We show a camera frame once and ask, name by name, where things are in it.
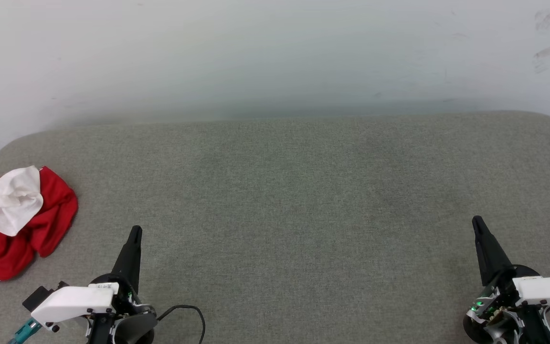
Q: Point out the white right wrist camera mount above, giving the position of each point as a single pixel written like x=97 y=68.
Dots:
x=547 y=289

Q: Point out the grey fabric sofa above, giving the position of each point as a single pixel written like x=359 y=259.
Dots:
x=280 y=215

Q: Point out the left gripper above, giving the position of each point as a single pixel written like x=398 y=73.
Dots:
x=134 y=325

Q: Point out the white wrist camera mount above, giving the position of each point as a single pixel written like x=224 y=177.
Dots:
x=72 y=301
x=547 y=289

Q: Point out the red and white shirt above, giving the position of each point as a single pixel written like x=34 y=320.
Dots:
x=46 y=215

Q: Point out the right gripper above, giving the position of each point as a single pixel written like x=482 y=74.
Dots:
x=499 y=310

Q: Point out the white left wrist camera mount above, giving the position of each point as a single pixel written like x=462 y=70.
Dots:
x=72 y=301

